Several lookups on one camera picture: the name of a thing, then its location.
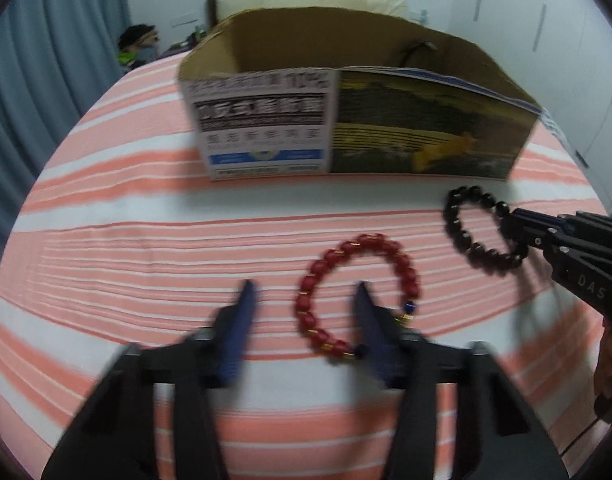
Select person's right hand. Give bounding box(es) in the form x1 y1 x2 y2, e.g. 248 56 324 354
593 327 612 413

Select white wardrobe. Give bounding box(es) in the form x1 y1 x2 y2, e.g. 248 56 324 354
446 0 612 211

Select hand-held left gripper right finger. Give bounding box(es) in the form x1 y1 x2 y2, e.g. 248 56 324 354
353 281 569 480

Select grey blue curtain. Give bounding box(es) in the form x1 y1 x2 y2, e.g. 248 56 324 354
0 0 132 201

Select dark plush toy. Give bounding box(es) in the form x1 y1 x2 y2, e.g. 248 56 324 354
117 24 163 68

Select black bead bracelet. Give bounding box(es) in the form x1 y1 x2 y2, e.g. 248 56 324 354
442 186 529 277

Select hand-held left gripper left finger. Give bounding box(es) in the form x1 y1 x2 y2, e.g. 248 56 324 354
41 280 262 480

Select printed cardboard box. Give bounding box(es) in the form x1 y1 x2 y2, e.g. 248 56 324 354
177 6 543 182

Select grey patterned cloth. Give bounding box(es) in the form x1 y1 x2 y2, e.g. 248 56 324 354
538 110 572 151

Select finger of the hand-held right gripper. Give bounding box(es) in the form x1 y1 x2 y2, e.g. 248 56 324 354
513 207 612 243
500 215 612 273

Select red bead bracelet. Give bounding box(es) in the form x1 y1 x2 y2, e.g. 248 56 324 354
295 233 421 361

